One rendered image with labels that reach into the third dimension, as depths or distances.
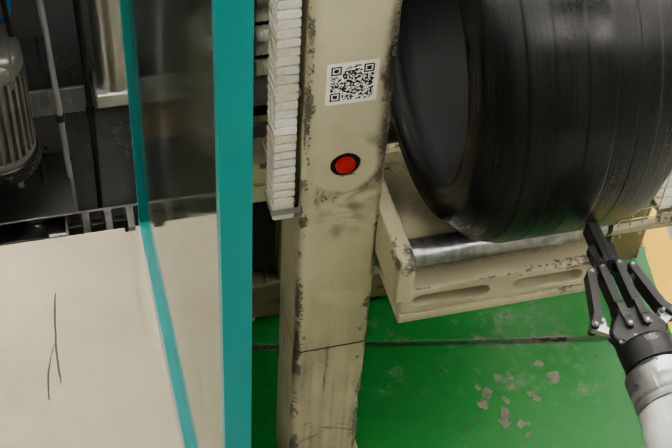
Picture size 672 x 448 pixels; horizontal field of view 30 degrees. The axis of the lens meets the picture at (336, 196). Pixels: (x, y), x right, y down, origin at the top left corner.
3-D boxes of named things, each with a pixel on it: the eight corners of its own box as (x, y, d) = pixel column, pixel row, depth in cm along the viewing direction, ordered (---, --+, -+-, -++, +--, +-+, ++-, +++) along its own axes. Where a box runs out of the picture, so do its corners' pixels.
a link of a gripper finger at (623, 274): (644, 323, 169) (653, 321, 170) (615, 255, 176) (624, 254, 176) (636, 338, 172) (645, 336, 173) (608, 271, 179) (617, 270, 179)
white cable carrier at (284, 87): (272, 220, 192) (277, -39, 158) (265, 198, 195) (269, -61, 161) (300, 216, 193) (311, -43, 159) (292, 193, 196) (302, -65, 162)
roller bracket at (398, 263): (394, 306, 194) (400, 264, 187) (331, 135, 221) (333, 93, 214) (415, 302, 195) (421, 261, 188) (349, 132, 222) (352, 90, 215)
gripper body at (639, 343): (691, 348, 165) (663, 290, 171) (632, 359, 164) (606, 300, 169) (674, 376, 171) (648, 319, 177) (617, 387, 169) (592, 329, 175)
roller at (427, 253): (404, 245, 193) (396, 237, 197) (406, 273, 194) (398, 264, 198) (614, 212, 200) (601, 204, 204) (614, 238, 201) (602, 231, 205)
